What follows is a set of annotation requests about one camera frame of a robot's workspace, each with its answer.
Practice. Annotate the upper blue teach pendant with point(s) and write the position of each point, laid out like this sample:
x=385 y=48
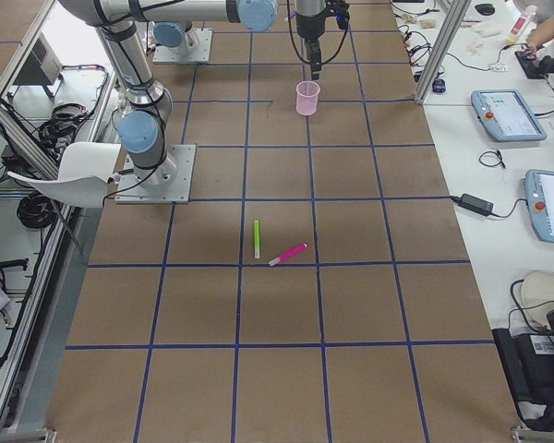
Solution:
x=506 y=117

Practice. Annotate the translucent pink cup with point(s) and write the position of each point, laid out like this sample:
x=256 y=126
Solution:
x=307 y=97

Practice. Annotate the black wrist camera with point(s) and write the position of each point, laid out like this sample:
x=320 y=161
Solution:
x=339 y=9

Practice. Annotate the black power adapter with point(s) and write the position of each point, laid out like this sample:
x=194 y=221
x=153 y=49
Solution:
x=476 y=205

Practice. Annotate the person's hand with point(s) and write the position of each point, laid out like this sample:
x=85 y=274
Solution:
x=532 y=44

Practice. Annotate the green marker pen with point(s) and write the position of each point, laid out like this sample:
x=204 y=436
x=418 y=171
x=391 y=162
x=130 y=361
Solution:
x=256 y=239

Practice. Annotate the blue teach pendant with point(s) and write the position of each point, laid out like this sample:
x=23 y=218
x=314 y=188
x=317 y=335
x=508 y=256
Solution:
x=506 y=117
x=539 y=191

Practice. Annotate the white bottle red label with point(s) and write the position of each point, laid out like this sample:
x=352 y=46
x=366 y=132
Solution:
x=520 y=25

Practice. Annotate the beige cap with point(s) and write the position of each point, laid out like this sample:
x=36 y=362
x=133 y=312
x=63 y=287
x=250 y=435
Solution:
x=537 y=295

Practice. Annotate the lower blue teach pendant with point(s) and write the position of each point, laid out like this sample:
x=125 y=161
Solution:
x=539 y=191

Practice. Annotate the person's forearm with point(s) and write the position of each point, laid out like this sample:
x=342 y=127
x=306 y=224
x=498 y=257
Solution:
x=544 y=32

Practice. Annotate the white plastic chair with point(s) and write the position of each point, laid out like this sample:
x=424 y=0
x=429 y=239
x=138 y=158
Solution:
x=83 y=175

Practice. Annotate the pink marker pen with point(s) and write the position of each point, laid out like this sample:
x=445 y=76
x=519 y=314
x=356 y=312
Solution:
x=288 y=254

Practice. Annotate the grey ventilated box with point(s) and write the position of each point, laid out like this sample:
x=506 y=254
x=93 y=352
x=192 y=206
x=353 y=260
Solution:
x=42 y=68

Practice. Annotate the black computer mouse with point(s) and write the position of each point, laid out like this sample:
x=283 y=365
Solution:
x=484 y=9

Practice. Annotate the aluminium frame post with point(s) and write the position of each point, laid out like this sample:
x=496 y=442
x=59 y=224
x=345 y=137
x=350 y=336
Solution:
x=441 y=46

